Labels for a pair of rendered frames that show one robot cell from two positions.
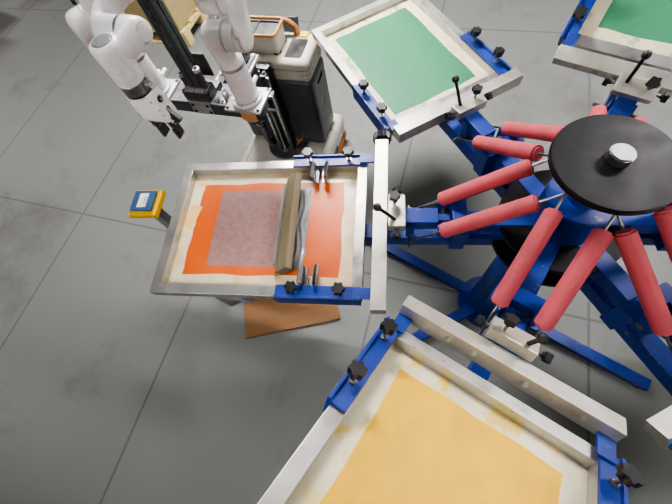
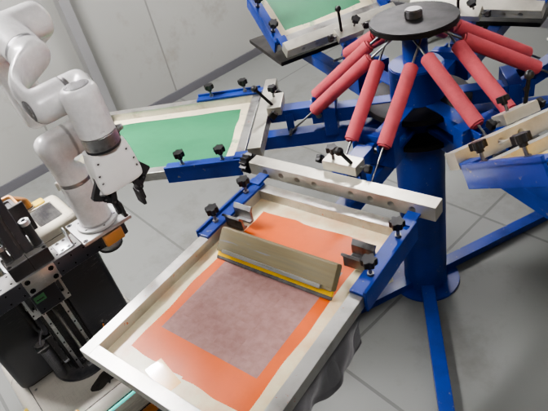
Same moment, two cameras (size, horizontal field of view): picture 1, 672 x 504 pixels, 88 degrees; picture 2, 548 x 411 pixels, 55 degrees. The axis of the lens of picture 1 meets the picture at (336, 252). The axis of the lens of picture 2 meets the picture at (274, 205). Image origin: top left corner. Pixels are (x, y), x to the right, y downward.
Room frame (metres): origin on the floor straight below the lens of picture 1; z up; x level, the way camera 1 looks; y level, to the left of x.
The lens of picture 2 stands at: (0.22, 1.14, 2.02)
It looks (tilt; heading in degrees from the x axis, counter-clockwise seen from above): 37 degrees down; 295
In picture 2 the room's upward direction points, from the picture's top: 15 degrees counter-clockwise
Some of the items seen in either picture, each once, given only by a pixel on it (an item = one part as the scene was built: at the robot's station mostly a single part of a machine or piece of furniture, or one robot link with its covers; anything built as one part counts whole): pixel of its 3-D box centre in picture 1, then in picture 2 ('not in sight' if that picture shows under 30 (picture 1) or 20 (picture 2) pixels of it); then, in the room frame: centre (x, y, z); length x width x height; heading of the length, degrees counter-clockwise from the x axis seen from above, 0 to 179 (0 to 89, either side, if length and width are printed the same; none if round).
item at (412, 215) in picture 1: (412, 218); (353, 165); (0.55, -0.29, 1.02); 0.17 x 0.06 x 0.05; 69
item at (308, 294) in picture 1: (318, 294); (385, 262); (0.41, 0.11, 0.98); 0.30 x 0.05 x 0.07; 69
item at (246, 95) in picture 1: (241, 79); (84, 198); (1.26, 0.14, 1.21); 0.16 x 0.13 x 0.15; 148
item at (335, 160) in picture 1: (330, 164); (233, 212); (0.93, -0.09, 0.98); 0.30 x 0.05 x 0.07; 69
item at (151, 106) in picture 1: (149, 101); (111, 162); (0.91, 0.36, 1.49); 0.10 x 0.08 x 0.11; 58
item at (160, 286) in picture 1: (264, 224); (254, 289); (0.75, 0.23, 0.97); 0.79 x 0.58 x 0.04; 69
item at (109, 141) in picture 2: (136, 83); (103, 135); (0.91, 0.35, 1.55); 0.09 x 0.07 x 0.03; 58
